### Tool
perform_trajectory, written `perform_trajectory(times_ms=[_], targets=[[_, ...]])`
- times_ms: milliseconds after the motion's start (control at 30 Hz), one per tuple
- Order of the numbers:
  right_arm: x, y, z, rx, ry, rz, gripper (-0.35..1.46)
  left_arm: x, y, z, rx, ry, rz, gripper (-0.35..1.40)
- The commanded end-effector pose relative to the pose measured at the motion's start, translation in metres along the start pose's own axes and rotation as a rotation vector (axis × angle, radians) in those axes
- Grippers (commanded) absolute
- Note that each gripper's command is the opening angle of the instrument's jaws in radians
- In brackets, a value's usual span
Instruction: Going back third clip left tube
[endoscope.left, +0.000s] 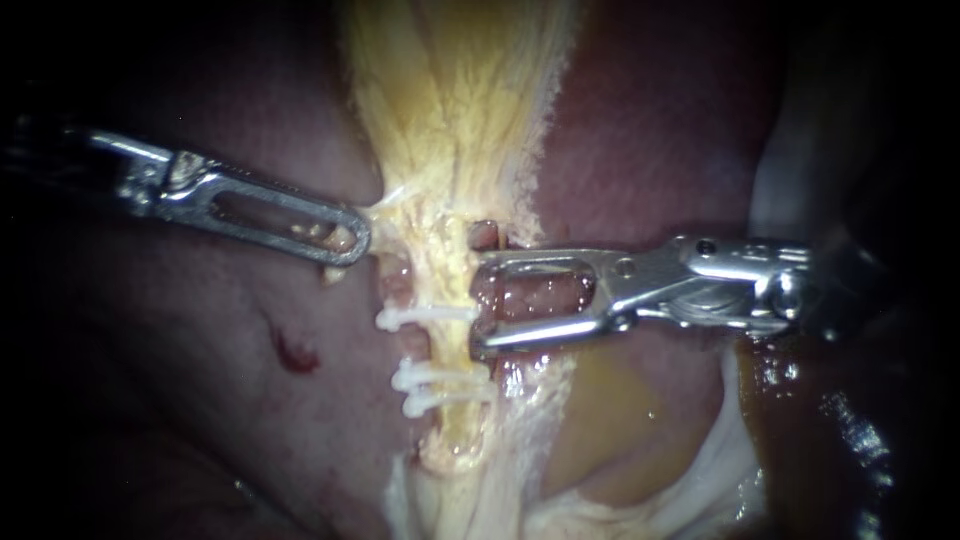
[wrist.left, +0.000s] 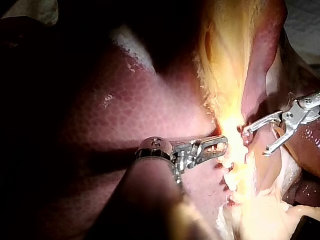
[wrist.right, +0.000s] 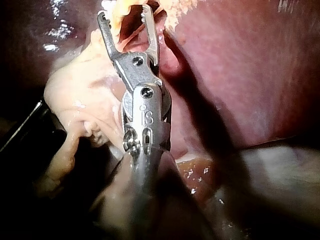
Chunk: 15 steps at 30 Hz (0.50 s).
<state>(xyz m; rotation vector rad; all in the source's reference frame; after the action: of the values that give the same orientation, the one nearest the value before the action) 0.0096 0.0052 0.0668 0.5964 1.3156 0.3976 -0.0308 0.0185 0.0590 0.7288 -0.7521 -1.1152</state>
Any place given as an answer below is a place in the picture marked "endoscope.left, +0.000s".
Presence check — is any right arm instrument jaw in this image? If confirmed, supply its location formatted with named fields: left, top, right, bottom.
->
left=470, top=309, right=640, bottom=361
left=475, top=247, right=655, bottom=303

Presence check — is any left arm instrument jaw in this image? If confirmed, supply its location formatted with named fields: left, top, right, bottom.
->
left=178, top=165, right=374, bottom=269

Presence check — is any right arm instrument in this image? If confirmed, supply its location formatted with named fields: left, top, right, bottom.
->
left=599, top=234, right=819, bottom=340

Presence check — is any left arm instrument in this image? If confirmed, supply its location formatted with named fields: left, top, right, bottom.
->
left=88, top=129, right=224, bottom=222

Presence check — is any white clip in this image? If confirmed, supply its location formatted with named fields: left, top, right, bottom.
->
left=389, top=356, right=493, bottom=393
left=401, top=384, right=498, bottom=421
left=374, top=301, right=481, bottom=334

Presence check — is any thin tube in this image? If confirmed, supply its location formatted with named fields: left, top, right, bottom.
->
left=419, top=217, right=490, bottom=470

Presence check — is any dark red liver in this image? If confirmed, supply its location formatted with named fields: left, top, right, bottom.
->
left=0, top=0, right=834, bottom=540

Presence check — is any pale fatty tissue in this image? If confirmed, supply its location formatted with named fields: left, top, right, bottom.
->
left=748, top=29, right=834, bottom=243
left=380, top=343, right=768, bottom=540

